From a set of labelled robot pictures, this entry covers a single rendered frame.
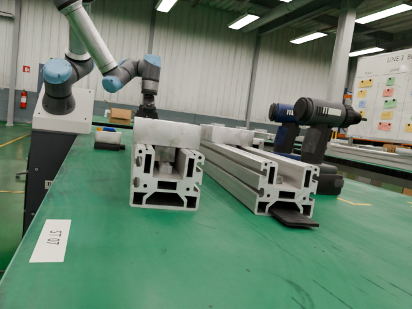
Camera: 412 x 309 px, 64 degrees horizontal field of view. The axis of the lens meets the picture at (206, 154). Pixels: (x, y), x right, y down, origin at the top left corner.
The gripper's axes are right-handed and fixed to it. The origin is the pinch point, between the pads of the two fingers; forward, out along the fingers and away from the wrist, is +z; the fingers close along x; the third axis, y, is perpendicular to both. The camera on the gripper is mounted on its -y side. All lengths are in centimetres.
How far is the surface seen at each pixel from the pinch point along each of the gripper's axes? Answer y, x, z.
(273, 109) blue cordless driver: -52, -35, -16
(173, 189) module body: -99, -1, 0
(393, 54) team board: 175, -267, -110
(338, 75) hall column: 622, -494, -171
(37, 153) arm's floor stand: 18, 47, 14
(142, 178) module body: -99, 4, -1
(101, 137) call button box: -34.9, 15.0, -0.6
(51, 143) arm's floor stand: 19.1, 41.3, 9.0
